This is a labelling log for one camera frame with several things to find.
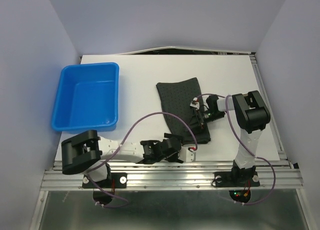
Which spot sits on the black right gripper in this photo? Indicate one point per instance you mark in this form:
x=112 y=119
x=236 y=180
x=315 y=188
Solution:
x=199 y=118

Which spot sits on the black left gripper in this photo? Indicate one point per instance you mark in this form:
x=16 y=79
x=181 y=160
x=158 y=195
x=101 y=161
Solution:
x=174 y=157

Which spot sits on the black dotted skirt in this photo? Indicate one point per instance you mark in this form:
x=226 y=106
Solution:
x=175 y=98

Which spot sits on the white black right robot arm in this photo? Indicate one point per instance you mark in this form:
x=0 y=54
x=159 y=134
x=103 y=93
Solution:
x=247 y=115

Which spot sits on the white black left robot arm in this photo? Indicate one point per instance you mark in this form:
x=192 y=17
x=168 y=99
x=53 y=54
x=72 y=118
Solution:
x=83 y=153

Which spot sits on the blue plastic bin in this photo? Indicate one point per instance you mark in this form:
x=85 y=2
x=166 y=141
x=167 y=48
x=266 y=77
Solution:
x=87 y=98

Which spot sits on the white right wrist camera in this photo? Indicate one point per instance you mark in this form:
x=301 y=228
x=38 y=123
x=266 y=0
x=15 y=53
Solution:
x=195 y=105

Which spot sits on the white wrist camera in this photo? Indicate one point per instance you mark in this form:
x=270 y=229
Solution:
x=186 y=155
x=195 y=105

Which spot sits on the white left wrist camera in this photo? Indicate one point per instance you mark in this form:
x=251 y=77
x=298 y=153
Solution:
x=186 y=155

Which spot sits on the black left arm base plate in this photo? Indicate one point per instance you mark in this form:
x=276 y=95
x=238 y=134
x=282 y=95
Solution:
x=117 y=180

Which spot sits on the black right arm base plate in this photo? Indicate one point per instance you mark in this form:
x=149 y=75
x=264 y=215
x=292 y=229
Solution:
x=225 y=179

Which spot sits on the right side aluminium rail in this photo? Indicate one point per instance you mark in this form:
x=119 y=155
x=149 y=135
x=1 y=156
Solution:
x=273 y=126

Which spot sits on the aluminium table edge rail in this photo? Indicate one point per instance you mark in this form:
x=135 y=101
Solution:
x=167 y=176

